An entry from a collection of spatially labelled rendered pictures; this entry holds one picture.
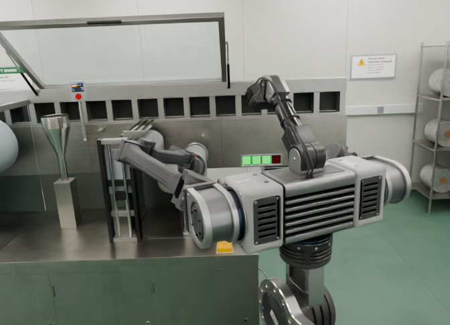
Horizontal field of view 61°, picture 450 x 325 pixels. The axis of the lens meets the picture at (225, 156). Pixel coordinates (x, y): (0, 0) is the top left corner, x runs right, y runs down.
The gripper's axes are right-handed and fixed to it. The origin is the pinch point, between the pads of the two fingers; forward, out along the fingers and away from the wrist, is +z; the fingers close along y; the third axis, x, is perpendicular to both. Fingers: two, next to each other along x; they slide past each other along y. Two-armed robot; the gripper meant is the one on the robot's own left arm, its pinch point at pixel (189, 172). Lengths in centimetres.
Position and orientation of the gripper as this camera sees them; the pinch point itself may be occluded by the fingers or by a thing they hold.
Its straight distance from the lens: 195.1
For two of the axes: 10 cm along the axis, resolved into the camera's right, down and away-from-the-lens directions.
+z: -0.9, 4.2, 9.0
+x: 0.1, -9.0, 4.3
